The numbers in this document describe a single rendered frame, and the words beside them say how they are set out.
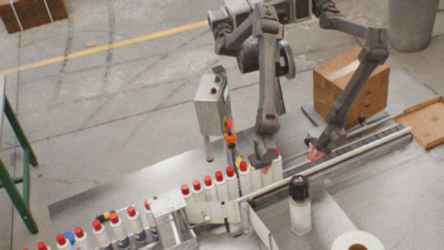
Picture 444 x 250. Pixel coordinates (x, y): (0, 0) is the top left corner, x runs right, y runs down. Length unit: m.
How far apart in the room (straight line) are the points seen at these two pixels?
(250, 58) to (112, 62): 2.19
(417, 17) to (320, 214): 2.62
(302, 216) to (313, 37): 3.03
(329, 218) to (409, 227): 0.34
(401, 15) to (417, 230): 2.57
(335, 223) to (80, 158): 2.40
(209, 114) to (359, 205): 0.83
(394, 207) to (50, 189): 2.51
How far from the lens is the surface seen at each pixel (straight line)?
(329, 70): 2.84
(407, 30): 4.83
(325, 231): 2.43
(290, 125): 2.96
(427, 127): 2.98
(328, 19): 2.57
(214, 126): 2.24
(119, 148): 4.29
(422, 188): 2.69
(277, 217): 2.48
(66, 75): 5.27
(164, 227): 2.27
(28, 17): 6.16
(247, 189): 2.51
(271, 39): 2.13
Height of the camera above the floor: 2.81
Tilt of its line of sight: 41 degrees down
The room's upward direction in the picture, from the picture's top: 9 degrees counter-clockwise
